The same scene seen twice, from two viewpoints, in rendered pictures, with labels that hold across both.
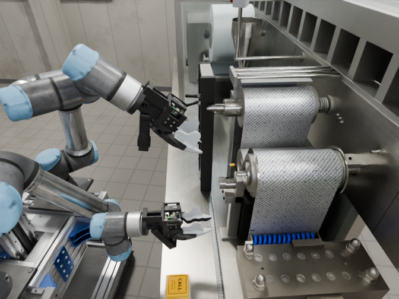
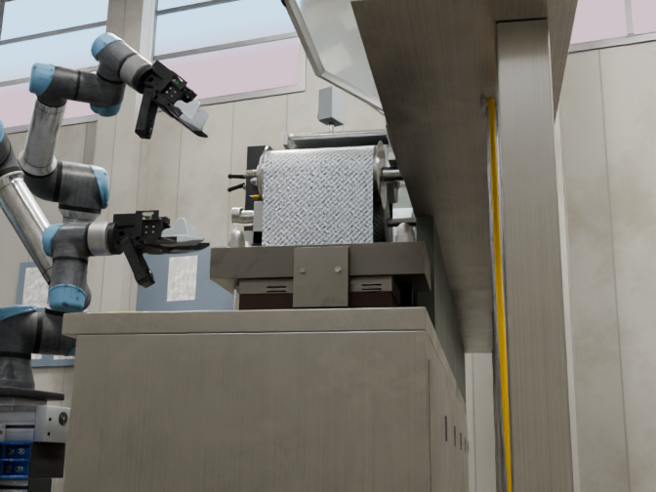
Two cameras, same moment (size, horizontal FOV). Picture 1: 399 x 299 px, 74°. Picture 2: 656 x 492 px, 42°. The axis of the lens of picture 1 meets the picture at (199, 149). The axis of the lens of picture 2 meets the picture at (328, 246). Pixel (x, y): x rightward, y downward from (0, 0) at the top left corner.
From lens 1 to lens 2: 1.75 m
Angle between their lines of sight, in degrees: 53
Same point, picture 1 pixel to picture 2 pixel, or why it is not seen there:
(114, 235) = (70, 236)
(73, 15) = not seen: hidden behind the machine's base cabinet
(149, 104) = (155, 78)
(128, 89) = (139, 59)
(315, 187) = (341, 170)
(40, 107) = (60, 78)
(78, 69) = (103, 41)
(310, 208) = (345, 212)
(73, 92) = (93, 79)
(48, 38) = not seen: hidden behind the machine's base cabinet
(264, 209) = (278, 212)
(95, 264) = not seen: outside the picture
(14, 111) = (38, 72)
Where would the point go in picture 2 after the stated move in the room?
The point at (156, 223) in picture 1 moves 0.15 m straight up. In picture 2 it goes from (129, 230) to (134, 165)
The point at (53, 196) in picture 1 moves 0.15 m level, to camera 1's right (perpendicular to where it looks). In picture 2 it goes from (21, 204) to (80, 200)
